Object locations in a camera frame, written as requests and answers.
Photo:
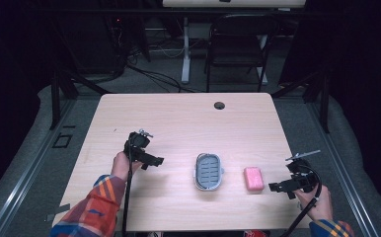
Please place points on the white desk leg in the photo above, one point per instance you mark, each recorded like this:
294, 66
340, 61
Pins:
186, 52

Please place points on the person's left hand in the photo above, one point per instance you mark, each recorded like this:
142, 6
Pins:
121, 166

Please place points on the red object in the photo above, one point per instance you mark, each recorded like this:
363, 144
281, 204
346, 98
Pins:
255, 233

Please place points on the pink soap bar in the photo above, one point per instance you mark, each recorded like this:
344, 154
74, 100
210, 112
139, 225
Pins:
254, 178

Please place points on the black metal stand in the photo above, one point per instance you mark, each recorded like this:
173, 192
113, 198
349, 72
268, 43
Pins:
56, 98
324, 98

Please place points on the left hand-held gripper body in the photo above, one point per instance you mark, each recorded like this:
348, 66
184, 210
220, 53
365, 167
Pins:
138, 142

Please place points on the grey soap dish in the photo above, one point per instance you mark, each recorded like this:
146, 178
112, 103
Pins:
208, 171

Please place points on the grey tape strip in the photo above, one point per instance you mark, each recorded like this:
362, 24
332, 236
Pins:
58, 210

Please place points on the aluminium floor rail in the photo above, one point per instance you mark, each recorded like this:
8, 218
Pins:
340, 168
30, 171

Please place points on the black folding chair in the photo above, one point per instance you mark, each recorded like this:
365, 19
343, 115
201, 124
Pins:
238, 49

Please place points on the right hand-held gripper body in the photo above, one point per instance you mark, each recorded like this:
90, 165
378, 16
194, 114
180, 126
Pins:
302, 174

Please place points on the person's right hand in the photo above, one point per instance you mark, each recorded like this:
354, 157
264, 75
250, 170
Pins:
317, 205

